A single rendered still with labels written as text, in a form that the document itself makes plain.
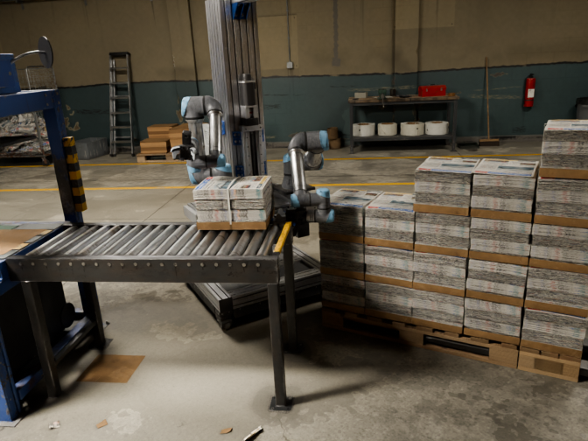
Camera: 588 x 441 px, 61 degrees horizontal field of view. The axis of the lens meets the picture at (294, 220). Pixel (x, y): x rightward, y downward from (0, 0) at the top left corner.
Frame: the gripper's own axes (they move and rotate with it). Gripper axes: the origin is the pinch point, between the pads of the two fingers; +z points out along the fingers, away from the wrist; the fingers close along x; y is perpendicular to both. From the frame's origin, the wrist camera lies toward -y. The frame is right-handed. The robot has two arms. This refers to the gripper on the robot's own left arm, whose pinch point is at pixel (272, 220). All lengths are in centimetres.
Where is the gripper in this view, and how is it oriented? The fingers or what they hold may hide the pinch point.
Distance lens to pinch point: 287.3
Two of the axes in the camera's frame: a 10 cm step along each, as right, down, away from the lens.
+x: -1.2, 3.2, -9.4
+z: -9.9, 0.1, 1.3
